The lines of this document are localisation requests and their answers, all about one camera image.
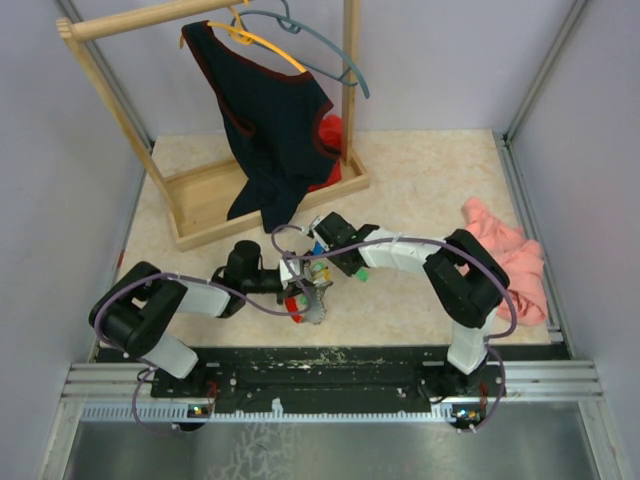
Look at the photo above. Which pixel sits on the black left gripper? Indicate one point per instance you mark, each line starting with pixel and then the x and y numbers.
pixel 294 289

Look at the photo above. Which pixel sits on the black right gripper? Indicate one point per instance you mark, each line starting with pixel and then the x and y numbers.
pixel 349 271

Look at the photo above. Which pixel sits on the red-handled metal key organizer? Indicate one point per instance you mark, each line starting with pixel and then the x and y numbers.
pixel 314 312

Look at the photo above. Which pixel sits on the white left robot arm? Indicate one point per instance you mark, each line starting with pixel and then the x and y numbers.
pixel 134 315

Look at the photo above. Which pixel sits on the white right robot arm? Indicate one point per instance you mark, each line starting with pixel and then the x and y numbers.
pixel 467 280

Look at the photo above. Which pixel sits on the key with blue tag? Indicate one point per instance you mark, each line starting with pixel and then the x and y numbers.
pixel 318 249

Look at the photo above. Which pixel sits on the wooden clothes rack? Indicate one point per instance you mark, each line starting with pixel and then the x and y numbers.
pixel 192 167

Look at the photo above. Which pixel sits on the red cloth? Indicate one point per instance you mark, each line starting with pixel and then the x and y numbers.
pixel 330 133

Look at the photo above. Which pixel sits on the dark navy vest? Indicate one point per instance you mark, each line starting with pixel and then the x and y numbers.
pixel 272 122

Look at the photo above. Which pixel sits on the pink cloth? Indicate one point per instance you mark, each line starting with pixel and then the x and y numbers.
pixel 521 259

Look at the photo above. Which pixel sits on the grey-blue plastic hanger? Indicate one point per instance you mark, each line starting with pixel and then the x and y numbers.
pixel 319 42

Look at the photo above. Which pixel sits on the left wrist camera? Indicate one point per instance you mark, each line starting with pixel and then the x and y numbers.
pixel 291 271

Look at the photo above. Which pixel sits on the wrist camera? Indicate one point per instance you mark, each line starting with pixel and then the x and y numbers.
pixel 291 271
pixel 312 233

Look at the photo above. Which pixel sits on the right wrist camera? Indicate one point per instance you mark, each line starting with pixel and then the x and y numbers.
pixel 312 233

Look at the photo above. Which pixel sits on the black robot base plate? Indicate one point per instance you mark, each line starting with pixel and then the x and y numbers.
pixel 335 380

